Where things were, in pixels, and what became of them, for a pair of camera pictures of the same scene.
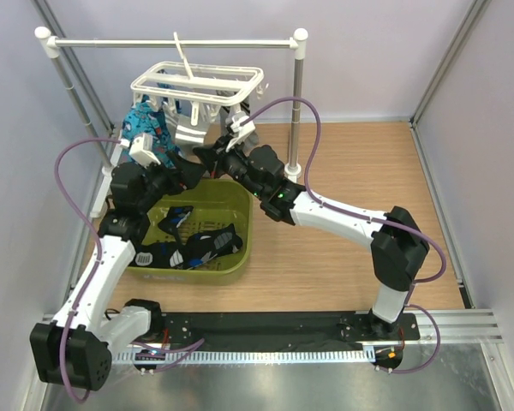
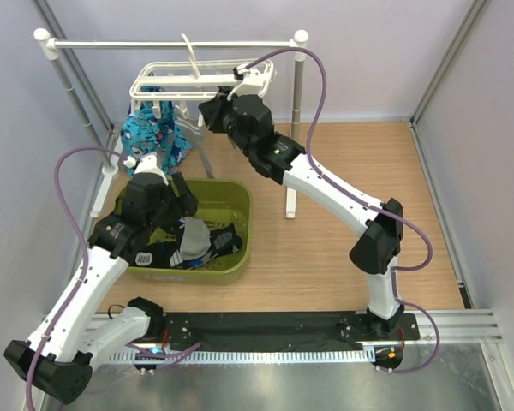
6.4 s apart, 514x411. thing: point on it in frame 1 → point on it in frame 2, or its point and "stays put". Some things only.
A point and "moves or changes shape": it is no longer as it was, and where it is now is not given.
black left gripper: [185, 179] → [186, 202]
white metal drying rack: [296, 43] stays put
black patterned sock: [165, 254] stays put
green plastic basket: [216, 203] stays put
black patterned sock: [200, 248] stays put
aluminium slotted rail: [161, 356] stays put
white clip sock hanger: [205, 88] moves or changes shape
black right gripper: [216, 152] → [212, 110]
